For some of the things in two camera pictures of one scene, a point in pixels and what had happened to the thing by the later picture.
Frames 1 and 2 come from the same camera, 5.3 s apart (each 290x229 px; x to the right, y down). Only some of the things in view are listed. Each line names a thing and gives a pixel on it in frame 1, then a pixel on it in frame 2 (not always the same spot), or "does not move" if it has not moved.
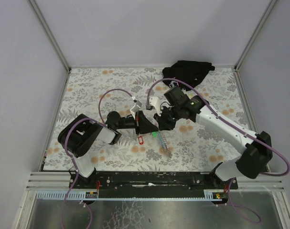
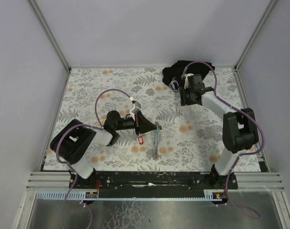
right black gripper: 166,117 to 183,99
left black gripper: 138,123 does not move
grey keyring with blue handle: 164,144 to 157,139
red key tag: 141,143 does not move
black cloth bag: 191,72 does not move
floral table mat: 193,147 does not move
